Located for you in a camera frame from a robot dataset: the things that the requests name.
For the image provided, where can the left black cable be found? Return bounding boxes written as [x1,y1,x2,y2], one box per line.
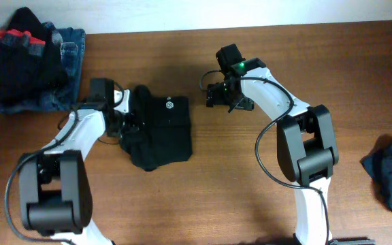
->
[3,80,125,245]

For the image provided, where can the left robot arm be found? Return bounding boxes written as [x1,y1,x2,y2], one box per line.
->
[4,78,131,244]

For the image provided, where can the right black cable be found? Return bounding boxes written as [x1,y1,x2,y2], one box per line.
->
[199,69,331,245]

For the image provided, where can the black t-shirt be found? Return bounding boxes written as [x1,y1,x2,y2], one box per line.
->
[120,85,193,172]

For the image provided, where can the folded blue denim jeans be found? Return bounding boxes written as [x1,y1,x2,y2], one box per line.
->
[0,22,86,114]

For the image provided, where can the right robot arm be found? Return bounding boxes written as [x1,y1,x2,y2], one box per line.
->
[206,44,375,244]

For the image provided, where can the black cable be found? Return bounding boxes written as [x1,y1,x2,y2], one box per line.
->
[3,80,125,245]
[199,69,331,245]

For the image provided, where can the black garment with red trim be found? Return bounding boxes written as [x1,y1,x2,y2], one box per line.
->
[0,7,69,104]

